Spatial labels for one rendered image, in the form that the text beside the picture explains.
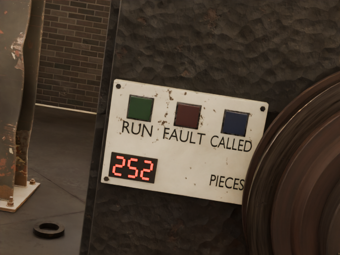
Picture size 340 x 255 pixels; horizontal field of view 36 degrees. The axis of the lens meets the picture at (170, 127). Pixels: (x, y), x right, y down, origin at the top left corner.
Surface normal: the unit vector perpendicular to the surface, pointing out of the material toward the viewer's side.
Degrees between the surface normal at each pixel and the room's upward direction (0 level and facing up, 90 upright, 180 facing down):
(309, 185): 76
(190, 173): 90
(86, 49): 90
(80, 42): 90
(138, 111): 90
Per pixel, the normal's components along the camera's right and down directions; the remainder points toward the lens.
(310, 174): -0.82, -0.32
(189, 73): -0.04, 0.19
